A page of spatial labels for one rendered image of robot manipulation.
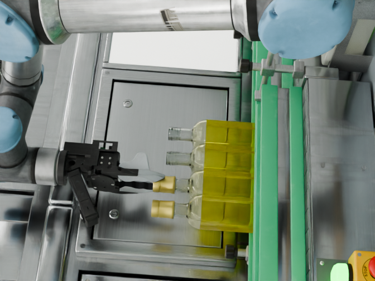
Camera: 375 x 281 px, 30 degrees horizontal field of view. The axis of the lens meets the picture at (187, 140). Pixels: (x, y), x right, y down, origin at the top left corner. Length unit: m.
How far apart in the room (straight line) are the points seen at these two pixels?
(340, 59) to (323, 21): 0.54
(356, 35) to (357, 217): 0.35
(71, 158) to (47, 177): 0.06
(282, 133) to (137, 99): 0.45
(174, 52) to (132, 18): 0.79
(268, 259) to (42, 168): 0.49
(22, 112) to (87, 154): 0.16
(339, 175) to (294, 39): 0.44
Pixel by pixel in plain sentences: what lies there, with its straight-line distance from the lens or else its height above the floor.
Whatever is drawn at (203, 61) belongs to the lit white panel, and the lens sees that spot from 1.72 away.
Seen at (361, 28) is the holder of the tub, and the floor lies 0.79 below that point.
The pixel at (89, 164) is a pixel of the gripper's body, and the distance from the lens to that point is 1.42.
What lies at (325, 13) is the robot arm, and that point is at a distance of 0.88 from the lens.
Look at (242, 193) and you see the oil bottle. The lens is 1.38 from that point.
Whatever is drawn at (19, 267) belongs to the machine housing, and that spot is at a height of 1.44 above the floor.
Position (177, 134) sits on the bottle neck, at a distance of 1.45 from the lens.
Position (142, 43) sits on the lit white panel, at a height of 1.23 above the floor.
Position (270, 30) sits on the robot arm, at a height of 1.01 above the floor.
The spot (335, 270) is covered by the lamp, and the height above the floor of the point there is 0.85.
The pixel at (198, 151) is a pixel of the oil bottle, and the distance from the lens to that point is 1.42.
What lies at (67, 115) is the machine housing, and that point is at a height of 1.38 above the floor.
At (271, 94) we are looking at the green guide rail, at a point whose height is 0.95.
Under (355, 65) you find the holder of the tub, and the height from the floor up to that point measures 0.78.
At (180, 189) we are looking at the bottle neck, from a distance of 1.40.
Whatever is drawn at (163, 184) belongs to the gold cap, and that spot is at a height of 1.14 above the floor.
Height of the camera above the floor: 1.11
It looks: level
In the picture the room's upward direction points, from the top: 86 degrees counter-clockwise
